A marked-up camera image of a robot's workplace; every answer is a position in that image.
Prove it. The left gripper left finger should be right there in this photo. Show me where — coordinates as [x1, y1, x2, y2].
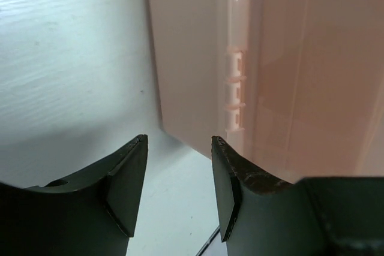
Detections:
[1, 134, 148, 255]

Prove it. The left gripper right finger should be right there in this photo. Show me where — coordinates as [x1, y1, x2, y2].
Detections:
[211, 136, 383, 255]

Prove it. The pink plastic toolbox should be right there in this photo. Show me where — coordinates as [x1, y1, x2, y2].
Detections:
[148, 0, 383, 182]

